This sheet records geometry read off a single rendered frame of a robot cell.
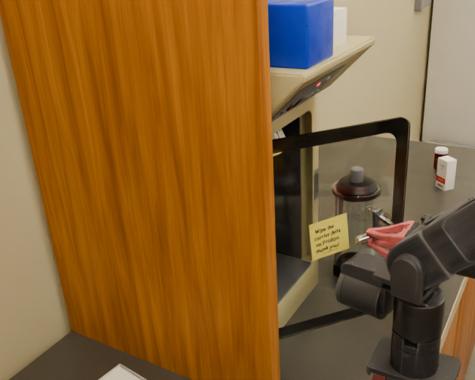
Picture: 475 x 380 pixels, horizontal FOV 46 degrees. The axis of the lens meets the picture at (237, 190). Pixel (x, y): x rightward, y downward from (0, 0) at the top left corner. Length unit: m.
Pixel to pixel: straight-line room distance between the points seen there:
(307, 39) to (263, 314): 0.42
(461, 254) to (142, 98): 0.50
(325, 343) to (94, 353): 0.47
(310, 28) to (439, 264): 0.38
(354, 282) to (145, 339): 0.53
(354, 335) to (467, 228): 0.63
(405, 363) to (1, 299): 0.76
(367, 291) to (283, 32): 0.38
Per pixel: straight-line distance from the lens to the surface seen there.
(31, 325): 1.25
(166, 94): 0.83
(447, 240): 0.61
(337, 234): 1.03
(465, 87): 3.98
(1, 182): 1.11
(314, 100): 1.14
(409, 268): 0.63
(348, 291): 0.71
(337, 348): 1.16
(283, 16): 0.83
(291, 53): 0.83
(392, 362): 0.75
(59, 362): 1.21
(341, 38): 1.01
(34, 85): 1.03
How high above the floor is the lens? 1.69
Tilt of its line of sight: 24 degrees down
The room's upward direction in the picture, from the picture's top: 4 degrees counter-clockwise
